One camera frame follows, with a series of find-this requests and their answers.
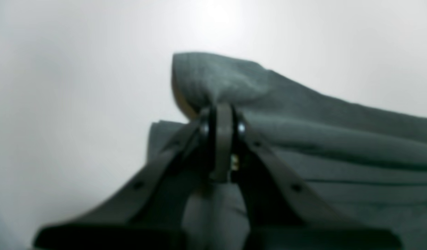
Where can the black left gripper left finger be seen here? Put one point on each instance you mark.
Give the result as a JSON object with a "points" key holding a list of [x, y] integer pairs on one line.
{"points": [[146, 214]]}

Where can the dark grey t-shirt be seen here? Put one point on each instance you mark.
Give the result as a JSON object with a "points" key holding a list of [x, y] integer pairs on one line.
{"points": [[368, 163]]}

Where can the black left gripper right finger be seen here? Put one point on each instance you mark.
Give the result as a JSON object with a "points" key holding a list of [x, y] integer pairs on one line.
{"points": [[284, 213]]}

